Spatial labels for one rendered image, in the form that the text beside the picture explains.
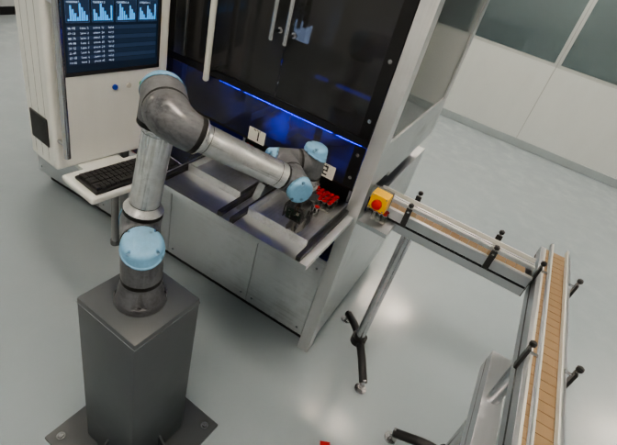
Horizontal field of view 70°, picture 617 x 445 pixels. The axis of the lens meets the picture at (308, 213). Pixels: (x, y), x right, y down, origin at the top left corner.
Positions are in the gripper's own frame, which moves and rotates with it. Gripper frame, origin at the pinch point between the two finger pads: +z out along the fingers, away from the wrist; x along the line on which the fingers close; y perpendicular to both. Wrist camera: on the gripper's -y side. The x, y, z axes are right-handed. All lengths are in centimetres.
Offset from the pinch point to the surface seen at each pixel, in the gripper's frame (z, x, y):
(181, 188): 3.7, -46.9, 6.9
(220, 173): 3.5, -43.9, -13.1
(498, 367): 36, 88, -32
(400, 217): 0.0, 27.2, -41.0
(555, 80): 4, 74, -490
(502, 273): 2, 71, -41
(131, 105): -10, -88, -7
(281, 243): 3.6, -1.6, 5.8
